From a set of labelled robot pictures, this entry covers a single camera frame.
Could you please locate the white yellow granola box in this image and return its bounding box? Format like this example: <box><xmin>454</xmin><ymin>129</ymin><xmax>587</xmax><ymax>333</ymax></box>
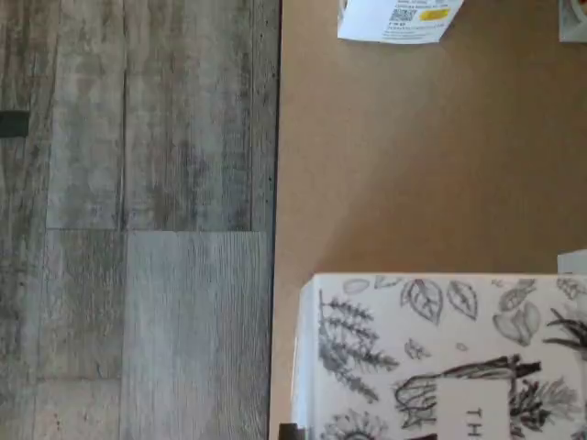
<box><xmin>558</xmin><ymin>0</ymin><xmax>587</xmax><ymax>43</ymax></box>
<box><xmin>337</xmin><ymin>0</ymin><xmax>453</xmax><ymax>46</ymax></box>

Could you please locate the white box yellow strip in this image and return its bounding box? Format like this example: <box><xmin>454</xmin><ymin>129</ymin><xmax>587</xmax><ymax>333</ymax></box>
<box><xmin>557</xmin><ymin>249</ymin><xmax>587</xmax><ymax>277</ymax></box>
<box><xmin>293</xmin><ymin>272</ymin><xmax>587</xmax><ymax>440</ymax></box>

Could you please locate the low tan shelf board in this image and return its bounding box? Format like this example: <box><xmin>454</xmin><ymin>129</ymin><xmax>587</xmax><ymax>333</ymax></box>
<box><xmin>274</xmin><ymin>0</ymin><xmax>587</xmax><ymax>440</ymax></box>

